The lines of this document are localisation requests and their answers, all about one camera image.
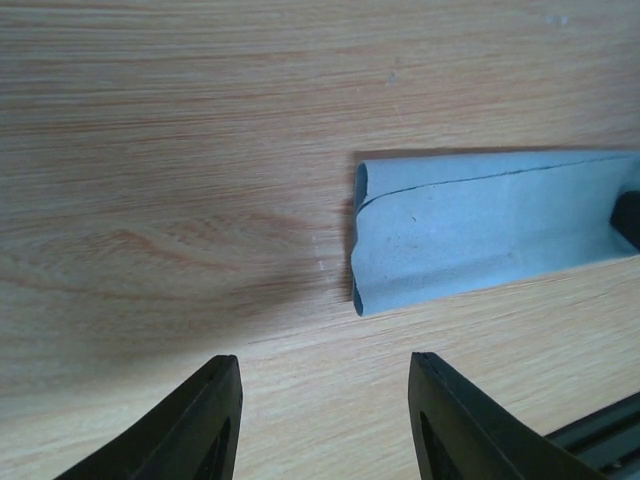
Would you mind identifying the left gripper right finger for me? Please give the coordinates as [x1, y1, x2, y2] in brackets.
[408, 352, 604, 479]

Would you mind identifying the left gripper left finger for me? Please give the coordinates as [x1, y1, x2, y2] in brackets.
[59, 355, 243, 479]

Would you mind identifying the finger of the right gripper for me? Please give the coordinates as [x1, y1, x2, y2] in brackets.
[610, 191, 640, 250]

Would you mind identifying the blue cleaning cloth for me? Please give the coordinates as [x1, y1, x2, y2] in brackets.
[351, 150, 639, 316]

